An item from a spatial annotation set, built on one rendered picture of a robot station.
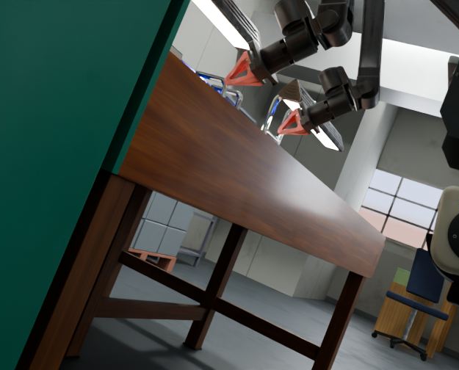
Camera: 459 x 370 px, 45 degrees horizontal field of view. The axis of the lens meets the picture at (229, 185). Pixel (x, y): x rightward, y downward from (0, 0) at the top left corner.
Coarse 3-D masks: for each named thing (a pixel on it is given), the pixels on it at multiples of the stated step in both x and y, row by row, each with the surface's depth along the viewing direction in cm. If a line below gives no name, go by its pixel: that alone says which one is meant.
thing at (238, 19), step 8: (216, 0) 131; (224, 0) 134; (232, 0) 141; (224, 8) 134; (232, 8) 139; (240, 8) 146; (224, 16) 137; (232, 16) 138; (240, 16) 144; (232, 24) 140; (240, 24) 142; (248, 24) 149; (240, 32) 144; (248, 32) 147; (256, 32) 155; (248, 40) 148; (256, 40) 153; (240, 48) 157
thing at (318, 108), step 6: (300, 102) 145; (318, 102) 147; (324, 102) 145; (300, 108) 145; (306, 108) 146; (312, 108) 146; (318, 108) 145; (324, 108) 144; (306, 114) 143; (312, 114) 145; (318, 114) 145; (324, 114) 144; (330, 114) 144; (306, 120) 143; (312, 120) 146; (318, 120) 145; (324, 120) 146; (312, 126) 146; (318, 126) 152; (318, 132) 150
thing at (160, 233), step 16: (160, 208) 425; (176, 208) 447; (192, 208) 472; (144, 224) 412; (160, 224) 433; (176, 224) 456; (144, 240) 419; (160, 240) 440; (176, 240) 465; (144, 256) 426; (160, 256) 448
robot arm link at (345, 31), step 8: (328, 0) 110; (336, 0) 109; (344, 0) 108; (352, 0) 111; (320, 8) 110; (328, 8) 109; (336, 8) 108; (344, 8) 108; (352, 8) 112; (344, 16) 107; (352, 16) 113; (344, 24) 108; (352, 24) 113; (328, 32) 108; (336, 32) 108; (344, 32) 110; (352, 32) 113; (328, 40) 112; (336, 40) 111; (344, 40) 112
